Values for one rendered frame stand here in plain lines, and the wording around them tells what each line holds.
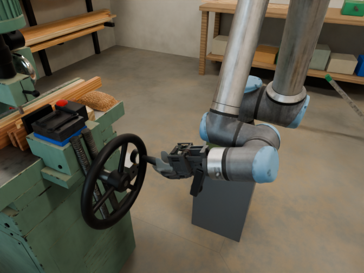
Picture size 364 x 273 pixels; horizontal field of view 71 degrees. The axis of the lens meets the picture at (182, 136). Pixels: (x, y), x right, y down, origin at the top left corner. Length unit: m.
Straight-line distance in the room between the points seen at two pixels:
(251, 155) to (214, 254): 1.00
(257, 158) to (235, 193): 0.71
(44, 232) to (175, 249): 0.84
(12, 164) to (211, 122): 0.56
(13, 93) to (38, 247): 0.46
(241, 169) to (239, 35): 0.37
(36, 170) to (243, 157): 0.55
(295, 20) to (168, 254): 1.26
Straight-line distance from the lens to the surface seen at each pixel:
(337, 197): 2.10
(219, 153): 0.68
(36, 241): 0.92
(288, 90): 1.04
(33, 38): 3.22
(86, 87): 1.08
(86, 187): 0.67
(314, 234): 1.82
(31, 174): 0.79
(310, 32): 0.93
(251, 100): 1.11
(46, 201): 0.87
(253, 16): 0.78
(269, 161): 0.64
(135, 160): 1.06
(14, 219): 0.82
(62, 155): 0.71
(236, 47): 0.76
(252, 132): 0.75
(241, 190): 1.31
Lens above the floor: 1.36
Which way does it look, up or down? 36 degrees down
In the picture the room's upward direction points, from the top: 1 degrees clockwise
